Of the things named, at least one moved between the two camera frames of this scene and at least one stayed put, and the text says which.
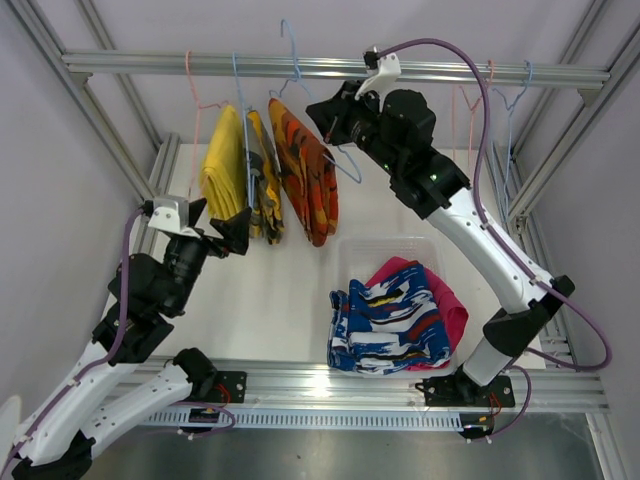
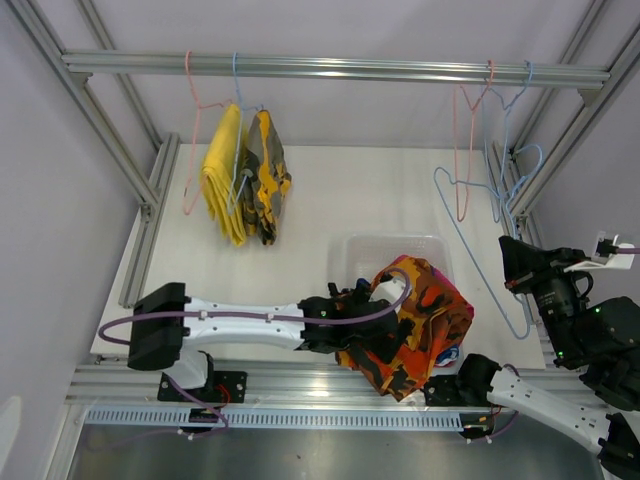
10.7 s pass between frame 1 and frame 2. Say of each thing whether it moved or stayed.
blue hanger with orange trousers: moved
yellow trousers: stayed
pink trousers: moved
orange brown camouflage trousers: moved
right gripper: moved
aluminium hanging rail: stayed
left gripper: moved
